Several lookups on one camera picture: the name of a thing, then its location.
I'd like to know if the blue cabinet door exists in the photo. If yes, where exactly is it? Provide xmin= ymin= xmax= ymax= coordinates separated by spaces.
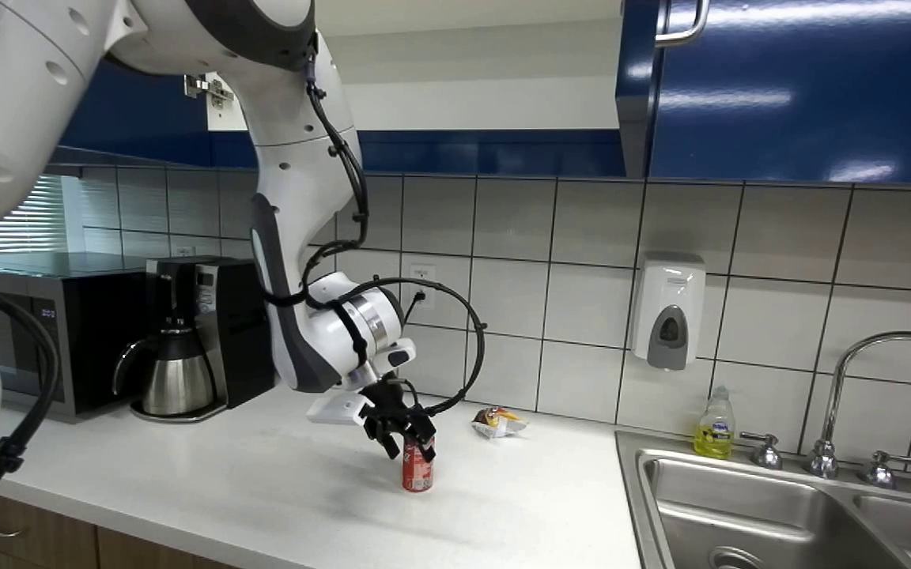
xmin=647 ymin=0 xmax=911 ymax=186

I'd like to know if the red soda can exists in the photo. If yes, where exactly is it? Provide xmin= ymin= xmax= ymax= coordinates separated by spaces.
xmin=403 ymin=443 xmax=433 ymax=494

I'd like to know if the wooden lower drawer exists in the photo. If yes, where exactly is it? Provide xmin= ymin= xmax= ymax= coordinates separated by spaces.
xmin=0 ymin=495 xmax=230 ymax=569

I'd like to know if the black microwave oven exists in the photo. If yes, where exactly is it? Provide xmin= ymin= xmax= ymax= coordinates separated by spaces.
xmin=0 ymin=254 xmax=148 ymax=420

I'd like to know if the white wall outlet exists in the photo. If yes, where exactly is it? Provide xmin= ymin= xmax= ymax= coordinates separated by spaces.
xmin=409 ymin=261 xmax=437 ymax=320

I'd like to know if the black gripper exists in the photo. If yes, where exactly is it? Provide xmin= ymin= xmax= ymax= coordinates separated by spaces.
xmin=361 ymin=374 xmax=437 ymax=460

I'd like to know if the chrome sink faucet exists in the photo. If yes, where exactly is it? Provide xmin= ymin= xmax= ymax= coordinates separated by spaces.
xmin=746 ymin=330 xmax=911 ymax=489

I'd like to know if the yellow dish soap bottle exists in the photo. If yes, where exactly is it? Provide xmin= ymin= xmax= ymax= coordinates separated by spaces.
xmin=691 ymin=386 xmax=734 ymax=457

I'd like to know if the white soap dispenser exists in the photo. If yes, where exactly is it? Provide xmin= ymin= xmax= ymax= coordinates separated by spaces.
xmin=632 ymin=256 xmax=706 ymax=371

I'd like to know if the black coffee maker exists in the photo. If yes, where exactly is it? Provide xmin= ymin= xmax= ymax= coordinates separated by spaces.
xmin=142 ymin=256 xmax=275 ymax=420

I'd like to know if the stainless steel double sink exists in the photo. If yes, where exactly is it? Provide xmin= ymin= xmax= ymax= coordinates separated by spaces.
xmin=612 ymin=430 xmax=911 ymax=569

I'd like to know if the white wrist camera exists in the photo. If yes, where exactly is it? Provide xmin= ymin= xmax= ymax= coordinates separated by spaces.
xmin=308 ymin=387 xmax=365 ymax=424

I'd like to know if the wrapped food packet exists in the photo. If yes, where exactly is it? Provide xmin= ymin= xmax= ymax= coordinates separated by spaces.
xmin=470 ymin=404 xmax=525 ymax=439

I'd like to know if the steel coffee carafe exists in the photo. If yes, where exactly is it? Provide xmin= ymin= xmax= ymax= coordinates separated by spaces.
xmin=112 ymin=274 xmax=216 ymax=417

